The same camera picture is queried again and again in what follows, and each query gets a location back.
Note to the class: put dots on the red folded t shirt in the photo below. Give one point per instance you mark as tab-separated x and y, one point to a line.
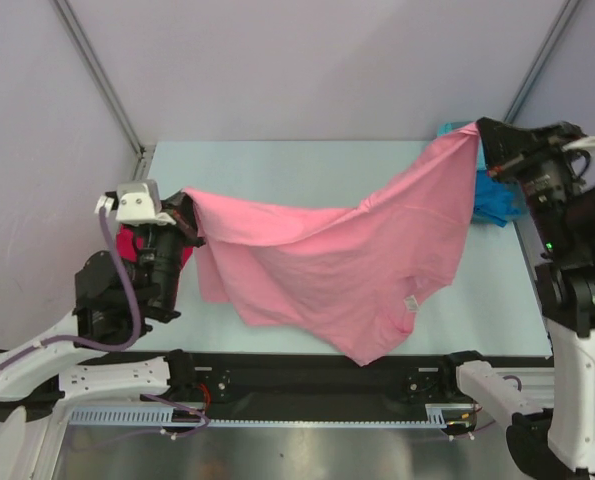
140	244

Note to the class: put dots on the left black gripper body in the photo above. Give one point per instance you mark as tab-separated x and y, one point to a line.
162	253

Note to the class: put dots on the dark blue t shirt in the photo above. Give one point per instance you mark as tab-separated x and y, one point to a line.
495	203

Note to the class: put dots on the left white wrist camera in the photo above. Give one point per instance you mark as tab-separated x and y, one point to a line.
135	203

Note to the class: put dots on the left aluminium frame post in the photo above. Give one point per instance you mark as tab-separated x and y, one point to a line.
93	65

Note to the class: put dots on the right aluminium frame post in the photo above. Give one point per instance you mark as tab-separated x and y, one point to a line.
555	34

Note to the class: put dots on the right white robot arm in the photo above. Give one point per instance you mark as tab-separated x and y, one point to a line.
556	442

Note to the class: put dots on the pink t shirt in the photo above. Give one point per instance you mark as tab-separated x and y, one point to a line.
353	277

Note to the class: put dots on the light blue t shirt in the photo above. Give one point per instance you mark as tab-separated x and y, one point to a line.
449	127

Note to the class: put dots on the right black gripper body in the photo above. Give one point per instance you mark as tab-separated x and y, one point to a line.
506	154

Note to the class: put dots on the aluminium frame post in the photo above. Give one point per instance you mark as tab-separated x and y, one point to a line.
93	65
555	34

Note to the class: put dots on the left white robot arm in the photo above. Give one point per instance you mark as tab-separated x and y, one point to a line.
118	292

